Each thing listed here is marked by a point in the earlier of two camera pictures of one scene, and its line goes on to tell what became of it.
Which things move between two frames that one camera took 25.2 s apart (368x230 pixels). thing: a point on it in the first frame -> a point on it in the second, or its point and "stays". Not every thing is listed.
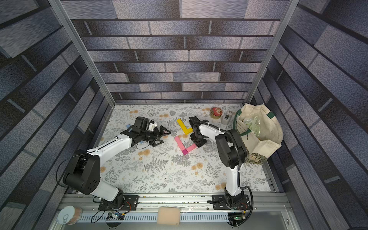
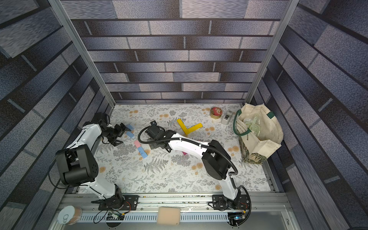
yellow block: [184, 128] stays
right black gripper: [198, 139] -> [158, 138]
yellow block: [181, 124] stays
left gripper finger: [161, 131] -> [119, 130]
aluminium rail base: [270, 211] stays
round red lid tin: [215, 112] stays
